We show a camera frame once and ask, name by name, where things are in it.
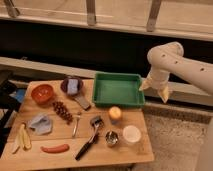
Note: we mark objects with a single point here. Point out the orange red bowl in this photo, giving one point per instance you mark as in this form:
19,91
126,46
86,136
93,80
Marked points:
41,94

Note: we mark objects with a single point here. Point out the green plastic tray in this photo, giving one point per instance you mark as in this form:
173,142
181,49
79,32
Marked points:
118,89

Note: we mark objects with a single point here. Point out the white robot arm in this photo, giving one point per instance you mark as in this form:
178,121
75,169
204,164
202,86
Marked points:
169,59

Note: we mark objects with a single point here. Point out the blue object on chair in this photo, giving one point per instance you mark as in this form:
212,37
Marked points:
19,94

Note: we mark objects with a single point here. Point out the white plastic cup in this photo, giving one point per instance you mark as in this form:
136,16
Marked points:
131,134

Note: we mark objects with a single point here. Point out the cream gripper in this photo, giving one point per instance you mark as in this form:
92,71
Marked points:
158,80

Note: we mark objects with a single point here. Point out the yellow apple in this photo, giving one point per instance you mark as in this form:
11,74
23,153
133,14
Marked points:
115,113

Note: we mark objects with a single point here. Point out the peeled banana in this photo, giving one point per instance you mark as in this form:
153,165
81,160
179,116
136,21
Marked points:
22,139

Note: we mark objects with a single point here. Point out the black chair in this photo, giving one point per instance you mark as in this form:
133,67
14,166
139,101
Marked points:
6,102

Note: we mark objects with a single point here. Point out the brown grape bunch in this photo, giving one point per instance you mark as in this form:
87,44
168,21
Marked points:
62,111

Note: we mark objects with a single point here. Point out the small metal cup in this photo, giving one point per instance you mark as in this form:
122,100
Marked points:
111,138

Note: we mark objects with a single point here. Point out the blue grey cloth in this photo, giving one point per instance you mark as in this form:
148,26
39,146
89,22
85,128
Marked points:
41,124

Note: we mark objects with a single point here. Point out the red sausage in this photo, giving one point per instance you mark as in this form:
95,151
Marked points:
56,149

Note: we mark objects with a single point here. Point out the light blue sponge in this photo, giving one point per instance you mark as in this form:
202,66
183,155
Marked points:
72,86

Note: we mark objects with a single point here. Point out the dark brown bowl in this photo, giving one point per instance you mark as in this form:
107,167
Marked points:
64,83

